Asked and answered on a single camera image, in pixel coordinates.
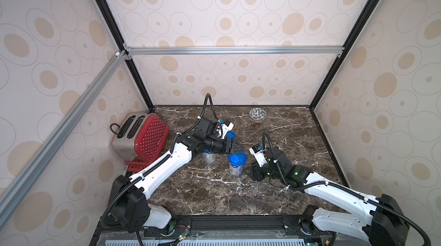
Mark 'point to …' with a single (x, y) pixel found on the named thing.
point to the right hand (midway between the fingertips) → (253, 165)
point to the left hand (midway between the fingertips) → (244, 150)
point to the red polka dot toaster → (140, 135)
